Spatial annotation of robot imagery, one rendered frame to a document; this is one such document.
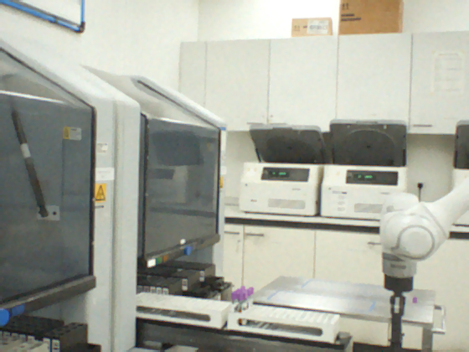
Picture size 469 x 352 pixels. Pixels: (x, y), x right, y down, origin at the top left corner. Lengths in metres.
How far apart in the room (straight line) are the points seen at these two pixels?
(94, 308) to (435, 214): 0.85
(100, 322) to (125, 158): 0.43
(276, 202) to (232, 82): 1.03
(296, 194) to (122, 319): 2.46
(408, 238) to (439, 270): 2.58
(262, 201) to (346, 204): 0.59
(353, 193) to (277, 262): 0.72
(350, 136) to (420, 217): 2.83
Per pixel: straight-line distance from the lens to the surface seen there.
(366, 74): 4.15
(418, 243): 1.28
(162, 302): 1.69
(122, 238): 1.56
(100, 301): 1.50
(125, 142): 1.54
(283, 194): 3.91
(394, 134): 4.07
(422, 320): 1.81
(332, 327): 1.53
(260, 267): 4.02
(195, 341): 1.63
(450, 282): 3.87
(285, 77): 4.25
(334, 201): 3.85
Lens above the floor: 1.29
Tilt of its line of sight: 2 degrees down
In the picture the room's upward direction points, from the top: 2 degrees clockwise
